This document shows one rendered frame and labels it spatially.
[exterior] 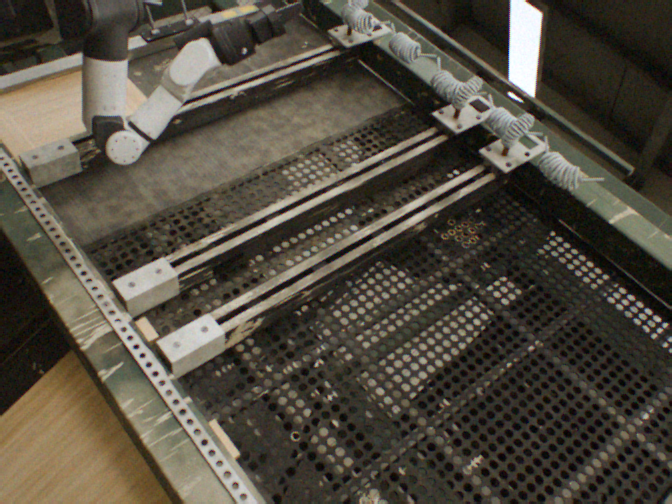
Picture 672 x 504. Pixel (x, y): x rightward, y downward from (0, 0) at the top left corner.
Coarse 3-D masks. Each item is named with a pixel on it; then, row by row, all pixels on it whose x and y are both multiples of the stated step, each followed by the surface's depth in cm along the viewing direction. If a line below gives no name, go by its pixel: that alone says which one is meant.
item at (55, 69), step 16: (208, 16) 219; (240, 16) 222; (128, 48) 202; (144, 48) 205; (160, 48) 209; (48, 64) 192; (64, 64) 193; (80, 64) 194; (0, 80) 185; (16, 80) 186; (32, 80) 188; (48, 80) 191
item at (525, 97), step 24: (384, 0) 199; (360, 24) 199; (408, 48) 190; (456, 48) 185; (528, 96) 174; (504, 120) 174; (552, 120) 170; (600, 144) 164; (552, 168) 166; (576, 168) 165; (624, 168) 160
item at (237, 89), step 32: (352, 32) 211; (384, 32) 213; (288, 64) 202; (320, 64) 206; (352, 64) 216; (192, 96) 186; (224, 96) 188; (256, 96) 196; (32, 160) 163; (64, 160) 166; (96, 160) 173
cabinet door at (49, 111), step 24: (0, 96) 184; (24, 96) 185; (48, 96) 187; (72, 96) 188; (144, 96) 192; (0, 120) 178; (24, 120) 180; (48, 120) 181; (72, 120) 182; (24, 144) 173
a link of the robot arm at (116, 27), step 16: (96, 0) 128; (112, 0) 131; (128, 0) 135; (112, 16) 131; (128, 16) 135; (96, 32) 131; (112, 32) 134; (128, 32) 138; (96, 48) 134; (112, 48) 135
